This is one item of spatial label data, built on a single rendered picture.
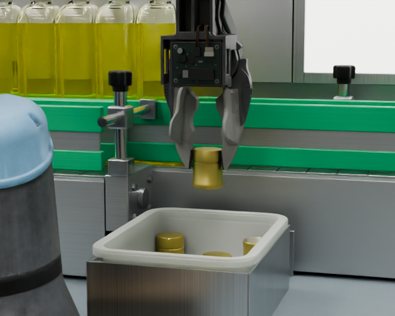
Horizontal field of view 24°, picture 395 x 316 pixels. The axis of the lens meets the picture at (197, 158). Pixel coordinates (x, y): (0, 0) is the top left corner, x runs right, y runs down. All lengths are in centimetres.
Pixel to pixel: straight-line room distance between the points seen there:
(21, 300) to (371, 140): 55
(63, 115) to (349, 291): 41
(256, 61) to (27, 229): 66
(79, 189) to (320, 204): 30
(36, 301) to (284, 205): 48
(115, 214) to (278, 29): 38
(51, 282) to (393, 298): 47
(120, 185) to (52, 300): 37
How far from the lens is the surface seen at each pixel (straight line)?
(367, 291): 111
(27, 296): 74
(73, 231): 114
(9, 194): 72
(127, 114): 108
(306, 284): 113
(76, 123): 113
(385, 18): 129
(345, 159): 115
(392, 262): 115
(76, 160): 114
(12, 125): 72
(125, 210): 110
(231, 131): 100
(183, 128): 103
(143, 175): 115
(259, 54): 132
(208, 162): 102
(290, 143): 116
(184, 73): 96
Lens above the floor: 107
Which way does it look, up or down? 9 degrees down
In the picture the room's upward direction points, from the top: straight up
